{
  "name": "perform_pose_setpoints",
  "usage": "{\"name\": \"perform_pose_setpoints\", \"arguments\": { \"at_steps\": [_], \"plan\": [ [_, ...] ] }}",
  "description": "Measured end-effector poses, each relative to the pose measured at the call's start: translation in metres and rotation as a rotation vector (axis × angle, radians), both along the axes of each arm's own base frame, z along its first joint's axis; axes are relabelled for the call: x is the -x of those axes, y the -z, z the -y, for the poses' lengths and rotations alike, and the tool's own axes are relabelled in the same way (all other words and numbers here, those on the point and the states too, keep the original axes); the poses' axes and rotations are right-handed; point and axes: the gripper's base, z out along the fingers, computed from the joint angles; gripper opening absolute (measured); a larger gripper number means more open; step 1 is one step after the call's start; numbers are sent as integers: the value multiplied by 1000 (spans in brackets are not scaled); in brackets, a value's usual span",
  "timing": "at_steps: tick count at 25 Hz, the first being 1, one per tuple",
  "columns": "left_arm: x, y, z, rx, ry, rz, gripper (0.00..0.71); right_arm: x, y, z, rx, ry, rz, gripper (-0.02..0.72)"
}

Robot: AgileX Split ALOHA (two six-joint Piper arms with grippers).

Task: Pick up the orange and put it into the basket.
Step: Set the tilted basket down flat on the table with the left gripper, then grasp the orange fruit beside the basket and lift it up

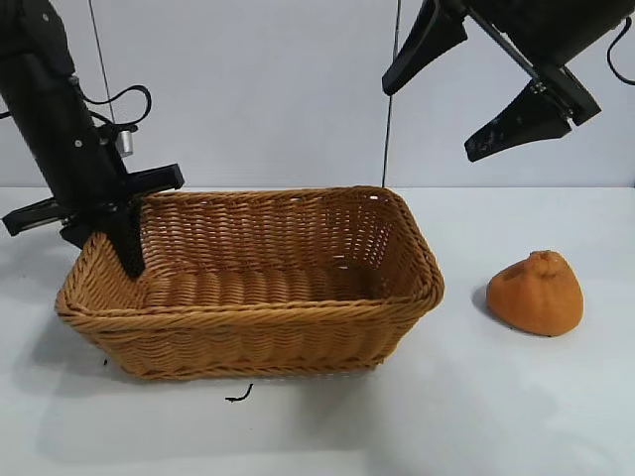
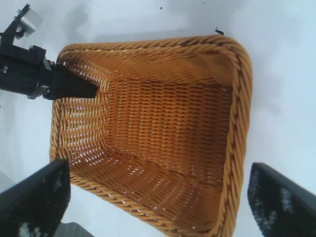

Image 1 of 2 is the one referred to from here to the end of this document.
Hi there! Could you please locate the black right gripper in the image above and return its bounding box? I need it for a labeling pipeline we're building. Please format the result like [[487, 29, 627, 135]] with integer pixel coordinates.
[[381, 0, 635, 164]]

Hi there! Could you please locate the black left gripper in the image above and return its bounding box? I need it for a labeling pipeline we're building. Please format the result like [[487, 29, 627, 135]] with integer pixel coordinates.
[[1, 72, 184, 280]]

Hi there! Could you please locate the brown woven wicker basket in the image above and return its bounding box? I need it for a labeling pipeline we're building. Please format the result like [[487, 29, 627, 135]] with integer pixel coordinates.
[[54, 185, 446, 383]]

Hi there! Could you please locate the orange bun-shaped bread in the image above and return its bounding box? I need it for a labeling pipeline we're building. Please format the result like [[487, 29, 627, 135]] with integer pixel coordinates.
[[484, 250, 585, 339]]

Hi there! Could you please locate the curved black thread piece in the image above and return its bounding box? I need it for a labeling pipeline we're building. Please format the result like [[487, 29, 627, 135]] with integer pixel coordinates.
[[224, 382, 255, 405]]

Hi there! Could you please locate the silver cable connector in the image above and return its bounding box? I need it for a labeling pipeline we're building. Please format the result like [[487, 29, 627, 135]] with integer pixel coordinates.
[[117, 129, 139, 158]]

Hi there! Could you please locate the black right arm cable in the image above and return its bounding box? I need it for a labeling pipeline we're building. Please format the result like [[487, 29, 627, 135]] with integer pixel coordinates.
[[606, 18, 635, 84]]

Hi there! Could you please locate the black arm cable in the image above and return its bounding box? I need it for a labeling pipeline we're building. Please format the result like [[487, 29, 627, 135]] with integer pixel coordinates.
[[73, 84, 153, 133], [606, 18, 635, 84]]

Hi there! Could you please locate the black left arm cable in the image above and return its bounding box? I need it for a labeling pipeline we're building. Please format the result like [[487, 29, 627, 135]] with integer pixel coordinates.
[[73, 84, 153, 133]]

